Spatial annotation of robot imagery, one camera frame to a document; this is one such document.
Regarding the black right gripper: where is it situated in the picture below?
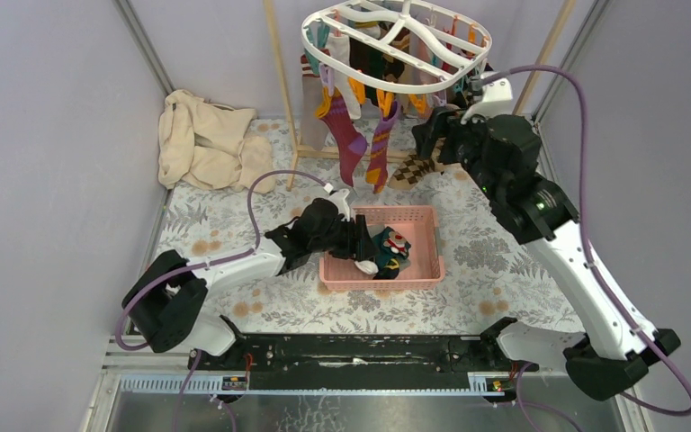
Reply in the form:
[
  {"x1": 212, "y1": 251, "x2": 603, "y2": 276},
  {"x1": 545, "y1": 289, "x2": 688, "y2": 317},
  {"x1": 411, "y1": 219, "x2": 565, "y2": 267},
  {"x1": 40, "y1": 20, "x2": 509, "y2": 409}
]
[{"x1": 409, "y1": 103, "x2": 503, "y2": 201}]

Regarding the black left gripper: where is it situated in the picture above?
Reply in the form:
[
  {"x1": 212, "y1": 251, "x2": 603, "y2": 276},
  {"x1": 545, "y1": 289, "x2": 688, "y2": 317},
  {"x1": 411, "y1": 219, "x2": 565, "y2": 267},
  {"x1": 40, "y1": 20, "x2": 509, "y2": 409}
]
[{"x1": 309, "y1": 215, "x2": 379, "y2": 263}]

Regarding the black pinstriped sock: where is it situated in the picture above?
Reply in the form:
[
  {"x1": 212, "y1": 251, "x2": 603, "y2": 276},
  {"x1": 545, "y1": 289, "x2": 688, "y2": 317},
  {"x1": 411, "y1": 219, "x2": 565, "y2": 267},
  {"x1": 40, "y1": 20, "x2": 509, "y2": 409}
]
[{"x1": 354, "y1": 259, "x2": 380, "y2": 275}]

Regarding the teal green sock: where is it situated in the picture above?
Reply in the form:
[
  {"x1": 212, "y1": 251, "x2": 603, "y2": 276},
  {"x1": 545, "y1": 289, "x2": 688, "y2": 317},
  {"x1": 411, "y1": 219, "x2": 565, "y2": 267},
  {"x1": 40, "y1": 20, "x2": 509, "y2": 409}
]
[{"x1": 372, "y1": 226, "x2": 412, "y2": 262}]

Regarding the navy santa sock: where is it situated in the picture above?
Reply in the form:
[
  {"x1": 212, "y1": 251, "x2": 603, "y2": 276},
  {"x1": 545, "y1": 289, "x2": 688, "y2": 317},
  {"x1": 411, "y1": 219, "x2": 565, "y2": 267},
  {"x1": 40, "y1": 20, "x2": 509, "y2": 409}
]
[{"x1": 373, "y1": 256, "x2": 407, "y2": 280}]

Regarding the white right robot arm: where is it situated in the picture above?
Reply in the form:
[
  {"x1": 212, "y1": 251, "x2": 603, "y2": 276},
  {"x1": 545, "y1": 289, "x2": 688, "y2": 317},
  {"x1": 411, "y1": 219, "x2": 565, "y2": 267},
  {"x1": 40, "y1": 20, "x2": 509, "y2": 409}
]
[{"x1": 411, "y1": 107, "x2": 681, "y2": 401}]

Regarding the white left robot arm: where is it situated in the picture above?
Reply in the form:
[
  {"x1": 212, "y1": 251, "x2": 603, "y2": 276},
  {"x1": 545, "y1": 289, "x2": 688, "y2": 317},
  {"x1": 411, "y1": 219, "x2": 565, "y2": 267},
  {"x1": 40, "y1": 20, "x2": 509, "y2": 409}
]
[{"x1": 121, "y1": 190, "x2": 377, "y2": 370}]

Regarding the wooden hanger stand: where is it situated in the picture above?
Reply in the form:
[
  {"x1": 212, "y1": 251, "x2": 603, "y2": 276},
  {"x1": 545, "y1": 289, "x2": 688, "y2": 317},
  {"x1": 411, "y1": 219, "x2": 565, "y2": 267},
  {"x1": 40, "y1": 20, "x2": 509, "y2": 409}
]
[{"x1": 262, "y1": 0, "x2": 579, "y2": 209}]

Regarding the white round clip hanger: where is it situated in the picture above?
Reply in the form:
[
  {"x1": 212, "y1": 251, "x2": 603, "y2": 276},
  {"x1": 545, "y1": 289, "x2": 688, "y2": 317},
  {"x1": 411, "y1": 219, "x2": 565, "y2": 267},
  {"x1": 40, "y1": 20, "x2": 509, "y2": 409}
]
[{"x1": 301, "y1": 0, "x2": 494, "y2": 95}]

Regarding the tan argyle sock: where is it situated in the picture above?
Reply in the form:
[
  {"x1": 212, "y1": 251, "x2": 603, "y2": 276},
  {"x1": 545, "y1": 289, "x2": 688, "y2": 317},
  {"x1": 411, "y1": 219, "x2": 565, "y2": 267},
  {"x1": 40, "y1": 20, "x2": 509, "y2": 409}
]
[{"x1": 387, "y1": 153, "x2": 446, "y2": 191}]

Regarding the pink plastic basket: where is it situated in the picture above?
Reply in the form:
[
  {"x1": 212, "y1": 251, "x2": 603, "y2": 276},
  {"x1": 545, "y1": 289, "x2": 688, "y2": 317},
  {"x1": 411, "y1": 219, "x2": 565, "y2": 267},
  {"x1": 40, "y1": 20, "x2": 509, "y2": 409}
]
[{"x1": 319, "y1": 205, "x2": 445, "y2": 292}]

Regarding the magenta purple striped sock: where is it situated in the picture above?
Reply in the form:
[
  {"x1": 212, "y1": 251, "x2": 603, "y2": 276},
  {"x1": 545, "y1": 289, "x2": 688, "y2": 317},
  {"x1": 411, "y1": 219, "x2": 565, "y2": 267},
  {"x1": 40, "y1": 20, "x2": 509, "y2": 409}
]
[{"x1": 365, "y1": 101, "x2": 399, "y2": 194}]

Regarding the mustard yellow sock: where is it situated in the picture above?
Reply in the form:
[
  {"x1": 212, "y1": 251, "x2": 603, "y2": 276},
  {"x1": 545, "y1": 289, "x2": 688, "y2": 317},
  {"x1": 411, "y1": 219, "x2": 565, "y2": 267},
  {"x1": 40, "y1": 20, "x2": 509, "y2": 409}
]
[{"x1": 314, "y1": 87, "x2": 333, "y2": 120}]

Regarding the beige long sock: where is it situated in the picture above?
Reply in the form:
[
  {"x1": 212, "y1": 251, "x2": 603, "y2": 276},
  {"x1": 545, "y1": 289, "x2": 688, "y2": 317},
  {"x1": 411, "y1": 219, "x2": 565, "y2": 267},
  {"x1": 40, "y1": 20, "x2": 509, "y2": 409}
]
[{"x1": 300, "y1": 54, "x2": 329, "y2": 151}]

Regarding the white sock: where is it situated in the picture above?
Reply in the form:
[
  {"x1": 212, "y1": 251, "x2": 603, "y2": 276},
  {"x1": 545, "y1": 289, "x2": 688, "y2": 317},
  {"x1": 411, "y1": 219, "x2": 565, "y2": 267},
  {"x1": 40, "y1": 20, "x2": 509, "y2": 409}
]
[{"x1": 328, "y1": 34, "x2": 363, "y2": 121}]

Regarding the cream crumpled cloth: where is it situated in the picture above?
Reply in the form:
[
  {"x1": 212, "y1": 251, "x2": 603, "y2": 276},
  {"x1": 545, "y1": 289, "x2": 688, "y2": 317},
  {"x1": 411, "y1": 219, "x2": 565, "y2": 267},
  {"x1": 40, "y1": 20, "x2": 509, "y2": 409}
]
[{"x1": 157, "y1": 89, "x2": 275, "y2": 194}]

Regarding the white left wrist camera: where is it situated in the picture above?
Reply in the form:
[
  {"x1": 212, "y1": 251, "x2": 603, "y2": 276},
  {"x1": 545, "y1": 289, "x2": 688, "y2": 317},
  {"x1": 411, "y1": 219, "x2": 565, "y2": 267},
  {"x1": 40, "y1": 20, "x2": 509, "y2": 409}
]
[{"x1": 323, "y1": 183, "x2": 355, "y2": 221}]

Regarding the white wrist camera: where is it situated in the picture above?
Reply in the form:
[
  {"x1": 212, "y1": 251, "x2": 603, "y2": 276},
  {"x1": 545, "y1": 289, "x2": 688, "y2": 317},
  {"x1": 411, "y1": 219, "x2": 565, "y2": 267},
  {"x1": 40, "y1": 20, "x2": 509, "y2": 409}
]
[
  {"x1": 323, "y1": 183, "x2": 355, "y2": 221},
  {"x1": 461, "y1": 78, "x2": 513, "y2": 124}
]

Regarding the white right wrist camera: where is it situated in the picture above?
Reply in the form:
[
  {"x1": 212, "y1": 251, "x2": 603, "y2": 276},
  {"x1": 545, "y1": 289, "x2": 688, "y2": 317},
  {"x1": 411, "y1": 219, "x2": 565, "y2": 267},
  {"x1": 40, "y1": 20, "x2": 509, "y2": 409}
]
[{"x1": 461, "y1": 78, "x2": 513, "y2": 124}]

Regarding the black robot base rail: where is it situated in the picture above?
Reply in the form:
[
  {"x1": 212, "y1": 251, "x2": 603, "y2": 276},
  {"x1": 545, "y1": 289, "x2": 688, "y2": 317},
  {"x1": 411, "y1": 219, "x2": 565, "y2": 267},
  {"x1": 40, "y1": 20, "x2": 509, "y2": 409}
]
[{"x1": 188, "y1": 333, "x2": 520, "y2": 395}]

